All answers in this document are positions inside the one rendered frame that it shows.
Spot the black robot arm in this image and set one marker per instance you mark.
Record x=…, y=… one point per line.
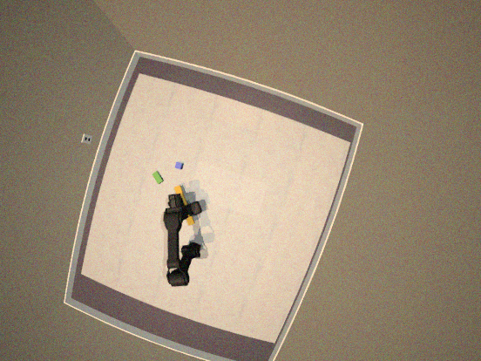
x=173, y=219

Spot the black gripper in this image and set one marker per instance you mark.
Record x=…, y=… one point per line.
x=192, y=209

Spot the yellow bar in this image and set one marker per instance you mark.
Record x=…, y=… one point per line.
x=178, y=190

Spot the small green block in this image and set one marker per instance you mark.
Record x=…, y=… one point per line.
x=157, y=177

